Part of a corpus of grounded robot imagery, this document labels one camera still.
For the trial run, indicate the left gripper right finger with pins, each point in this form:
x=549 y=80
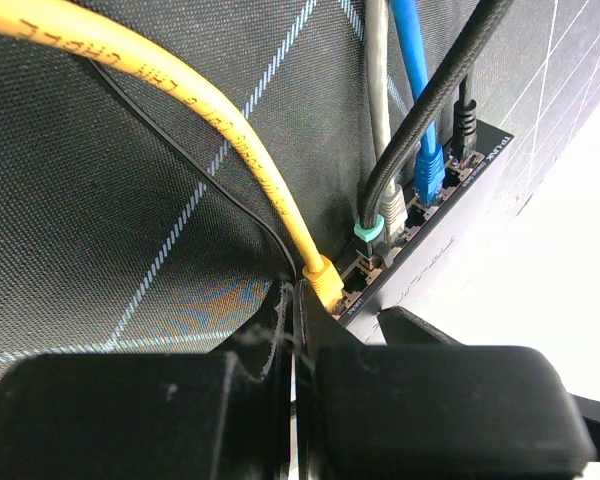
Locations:
x=428 y=409

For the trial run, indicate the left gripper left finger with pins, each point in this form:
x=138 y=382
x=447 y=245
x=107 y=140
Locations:
x=224 y=414

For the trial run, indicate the black grid mat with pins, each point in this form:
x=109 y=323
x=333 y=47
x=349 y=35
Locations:
x=108 y=242

